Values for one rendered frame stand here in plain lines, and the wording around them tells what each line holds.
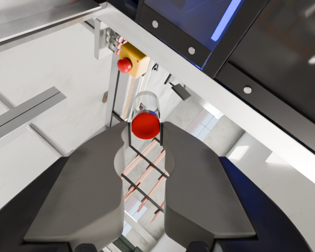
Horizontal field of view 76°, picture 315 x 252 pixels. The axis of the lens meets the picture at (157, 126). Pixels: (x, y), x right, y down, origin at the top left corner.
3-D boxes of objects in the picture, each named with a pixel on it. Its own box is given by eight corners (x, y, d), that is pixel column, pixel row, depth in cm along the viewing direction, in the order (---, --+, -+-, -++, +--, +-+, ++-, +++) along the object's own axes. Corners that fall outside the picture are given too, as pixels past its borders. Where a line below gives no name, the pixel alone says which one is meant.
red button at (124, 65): (125, 52, 55) (136, 60, 54) (123, 63, 58) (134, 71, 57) (115, 57, 53) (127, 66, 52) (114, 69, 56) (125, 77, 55)
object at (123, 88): (114, 3, 59) (155, 34, 57) (146, -8, 68) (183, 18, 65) (102, 125, 115) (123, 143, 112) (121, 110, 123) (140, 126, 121)
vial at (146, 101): (159, 90, 17) (162, 111, 14) (158, 113, 18) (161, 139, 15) (133, 89, 17) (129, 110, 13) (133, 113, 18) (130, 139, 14)
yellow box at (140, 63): (137, 35, 57) (156, 50, 56) (133, 55, 63) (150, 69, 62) (119, 45, 53) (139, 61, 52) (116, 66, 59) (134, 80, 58)
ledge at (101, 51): (129, 5, 62) (134, 8, 61) (123, 41, 72) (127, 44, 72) (94, 18, 54) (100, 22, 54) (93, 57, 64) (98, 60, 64)
